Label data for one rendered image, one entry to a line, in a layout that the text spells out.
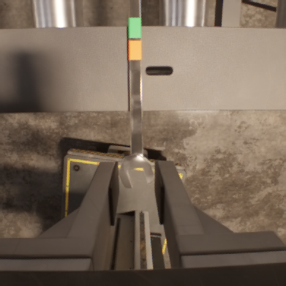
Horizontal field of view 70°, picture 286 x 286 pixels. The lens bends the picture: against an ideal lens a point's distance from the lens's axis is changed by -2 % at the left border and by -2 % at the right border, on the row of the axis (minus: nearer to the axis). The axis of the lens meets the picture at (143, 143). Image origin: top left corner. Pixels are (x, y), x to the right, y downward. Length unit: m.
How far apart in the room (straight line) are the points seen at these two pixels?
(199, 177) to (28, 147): 1.26
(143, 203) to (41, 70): 1.12
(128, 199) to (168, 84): 1.09
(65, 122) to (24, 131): 0.30
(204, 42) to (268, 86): 0.09
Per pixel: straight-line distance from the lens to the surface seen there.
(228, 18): 0.69
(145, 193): 1.26
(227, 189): 1.76
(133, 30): 0.24
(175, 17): 0.52
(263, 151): 1.76
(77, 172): 1.24
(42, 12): 0.55
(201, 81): 0.25
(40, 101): 0.26
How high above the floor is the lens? 1.41
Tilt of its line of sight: 73 degrees down
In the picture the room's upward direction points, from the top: 174 degrees clockwise
